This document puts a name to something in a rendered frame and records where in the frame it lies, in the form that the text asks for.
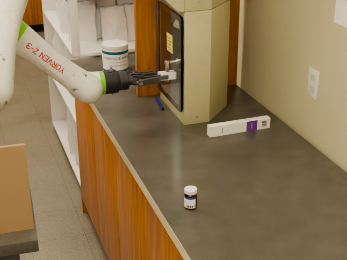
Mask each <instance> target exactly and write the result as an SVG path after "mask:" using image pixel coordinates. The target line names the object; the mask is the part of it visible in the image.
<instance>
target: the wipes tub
mask: <svg viewBox="0 0 347 260"><path fill-rule="evenodd" d="M102 61H103V70H104V71H106V70H109V69H110V66H112V69H114V70H116V71H127V72H128V71H129V56H128V42H127V41H124V40H118V39H114V40H106V41H104V42H102Z"/></svg>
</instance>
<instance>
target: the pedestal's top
mask: <svg viewBox="0 0 347 260"><path fill-rule="evenodd" d="M30 198H31V190H30ZM31 207H32V213H33V223H34V229H29V230H22V231H16V232H10V233H4V234H0V257H4V256H11V255H17V254H24V253H31V252H37V251H39V246H38V237H37V230H36V223H35V216H34V209H33V202H32V198H31Z"/></svg>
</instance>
